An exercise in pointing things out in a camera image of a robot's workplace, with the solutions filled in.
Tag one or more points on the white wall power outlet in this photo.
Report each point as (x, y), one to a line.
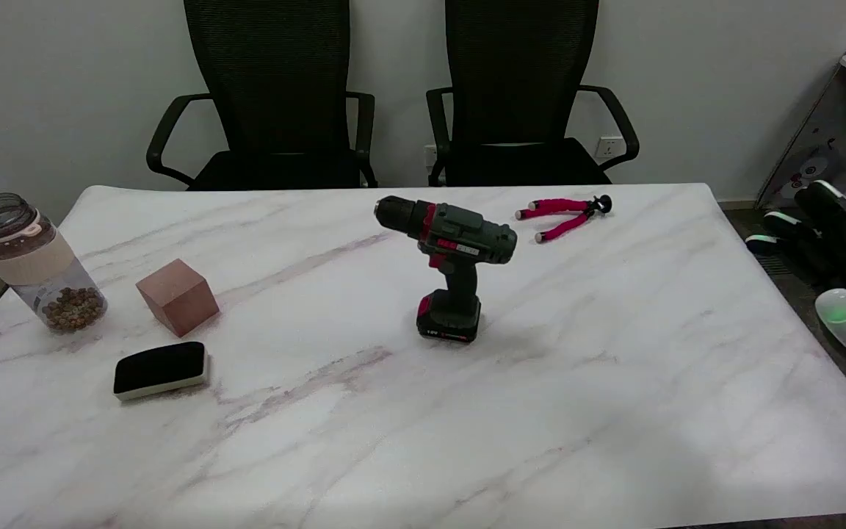
(609, 148)
(429, 154)

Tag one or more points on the black mesh office chair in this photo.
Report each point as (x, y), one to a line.
(518, 81)
(276, 81)

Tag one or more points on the grey panel with cartoon print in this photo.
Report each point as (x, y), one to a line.
(812, 147)

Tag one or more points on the pink flexible mini tripod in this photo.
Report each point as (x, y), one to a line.
(562, 208)

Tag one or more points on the black whiteboard eraser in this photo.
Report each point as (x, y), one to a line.
(160, 367)

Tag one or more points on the reddish wooden cube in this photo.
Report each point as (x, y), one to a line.
(177, 295)

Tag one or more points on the dark green power screwdriver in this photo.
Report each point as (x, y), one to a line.
(460, 235)

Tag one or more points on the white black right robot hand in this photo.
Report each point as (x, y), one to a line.
(827, 220)

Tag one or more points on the clear jar with nuts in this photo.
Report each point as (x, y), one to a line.
(34, 264)

